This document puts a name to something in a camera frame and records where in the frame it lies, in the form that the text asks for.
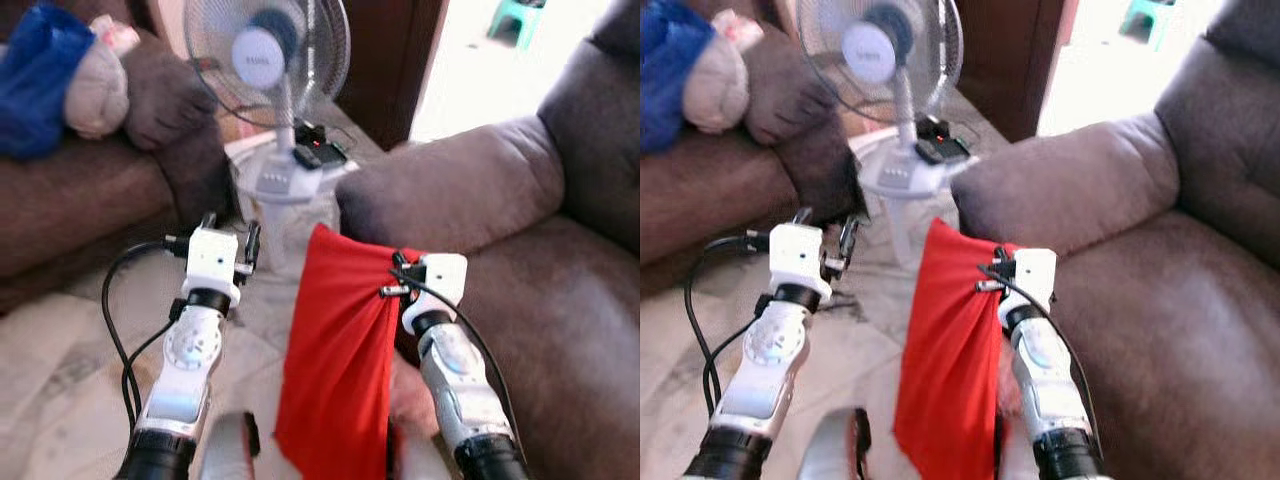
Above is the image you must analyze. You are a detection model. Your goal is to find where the red pillow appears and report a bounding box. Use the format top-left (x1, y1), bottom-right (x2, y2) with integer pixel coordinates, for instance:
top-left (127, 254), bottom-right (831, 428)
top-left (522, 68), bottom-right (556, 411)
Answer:
top-left (893, 217), bottom-right (1021, 480)
top-left (273, 223), bottom-right (426, 480)

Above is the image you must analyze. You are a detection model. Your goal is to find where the pink cat face pillow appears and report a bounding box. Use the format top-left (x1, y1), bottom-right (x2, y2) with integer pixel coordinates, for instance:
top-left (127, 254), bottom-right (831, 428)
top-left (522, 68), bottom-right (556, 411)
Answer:
top-left (995, 355), bottom-right (1021, 421)
top-left (388, 350), bottom-right (441, 441)

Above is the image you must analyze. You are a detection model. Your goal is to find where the brown two-seat sofa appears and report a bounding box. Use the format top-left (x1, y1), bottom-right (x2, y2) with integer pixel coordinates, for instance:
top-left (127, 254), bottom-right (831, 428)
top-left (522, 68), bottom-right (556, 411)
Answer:
top-left (950, 0), bottom-right (1280, 480)
top-left (335, 0), bottom-right (641, 480)

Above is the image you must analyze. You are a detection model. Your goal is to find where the white air cooler unit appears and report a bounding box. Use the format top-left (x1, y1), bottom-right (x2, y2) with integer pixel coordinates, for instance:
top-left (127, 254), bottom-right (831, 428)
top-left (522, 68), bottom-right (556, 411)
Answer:
top-left (225, 135), bottom-right (361, 276)
top-left (850, 130), bottom-right (981, 271)

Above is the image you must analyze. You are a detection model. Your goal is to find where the white standing fan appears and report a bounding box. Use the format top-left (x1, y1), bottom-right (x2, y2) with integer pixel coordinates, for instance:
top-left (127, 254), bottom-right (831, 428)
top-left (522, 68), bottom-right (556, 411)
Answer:
top-left (183, 0), bottom-right (351, 171)
top-left (797, 0), bottom-right (964, 151)

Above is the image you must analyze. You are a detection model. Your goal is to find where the white robot leg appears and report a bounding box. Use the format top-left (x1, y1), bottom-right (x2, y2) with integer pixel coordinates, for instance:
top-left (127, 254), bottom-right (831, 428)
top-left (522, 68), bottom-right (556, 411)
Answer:
top-left (200, 410), bottom-right (263, 480)
top-left (800, 405), bottom-right (873, 480)

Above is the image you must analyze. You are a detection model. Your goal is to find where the blue cloth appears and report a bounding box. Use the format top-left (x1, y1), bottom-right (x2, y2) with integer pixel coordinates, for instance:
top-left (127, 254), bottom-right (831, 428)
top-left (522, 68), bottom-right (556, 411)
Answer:
top-left (0, 3), bottom-right (96, 161)
top-left (640, 0), bottom-right (716, 156)

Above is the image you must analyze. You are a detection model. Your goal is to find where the dark wooden door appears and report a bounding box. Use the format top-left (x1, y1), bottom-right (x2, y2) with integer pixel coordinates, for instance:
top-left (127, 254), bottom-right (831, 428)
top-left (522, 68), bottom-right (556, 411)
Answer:
top-left (335, 0), bottom-right (449, 151)
top-left (955, 0), bottom-right (1081, 143)

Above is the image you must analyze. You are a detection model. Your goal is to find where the green plastic stool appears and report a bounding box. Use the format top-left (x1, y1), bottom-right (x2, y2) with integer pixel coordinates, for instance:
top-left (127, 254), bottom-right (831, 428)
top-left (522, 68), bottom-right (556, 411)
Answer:
top-left (1120, 0), bottom-right (1179, 51)
top-left (487, 0), bottom-right (546, 51)

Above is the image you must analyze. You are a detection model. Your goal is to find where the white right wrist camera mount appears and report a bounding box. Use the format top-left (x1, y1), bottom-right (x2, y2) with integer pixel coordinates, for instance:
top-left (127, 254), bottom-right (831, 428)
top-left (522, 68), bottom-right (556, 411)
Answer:
top-left (997, 248), bottom-right (1058, 329)
top-left (402, 253), bottom-right (469, 336)

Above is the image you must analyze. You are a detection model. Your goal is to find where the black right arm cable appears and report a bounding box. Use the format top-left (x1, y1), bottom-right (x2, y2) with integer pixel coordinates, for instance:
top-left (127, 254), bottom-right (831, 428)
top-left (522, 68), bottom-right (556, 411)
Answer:
top-left (985, 265), bottom-right (1101, 456)
top-left (395, 270), bottom-right (526, 461)

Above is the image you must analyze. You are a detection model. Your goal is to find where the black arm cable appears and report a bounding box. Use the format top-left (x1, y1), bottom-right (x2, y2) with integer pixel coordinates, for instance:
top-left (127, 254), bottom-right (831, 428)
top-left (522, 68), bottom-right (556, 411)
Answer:
top-left (100, 235), bottom-right (191, 431)
top-left (395, 270), bottom-right (526, 461)
top-left (685, 232), bottom-right (773, 416)
top-left (985, 265), bottom-right (1101, 456)

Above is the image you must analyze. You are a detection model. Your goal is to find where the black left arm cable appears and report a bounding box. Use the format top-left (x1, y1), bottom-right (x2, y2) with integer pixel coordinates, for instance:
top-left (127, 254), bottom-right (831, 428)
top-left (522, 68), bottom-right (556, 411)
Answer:
top-left (685, 232), bottom-right (773, 416)
top-left (100, 235), bottom-right (191, 431)

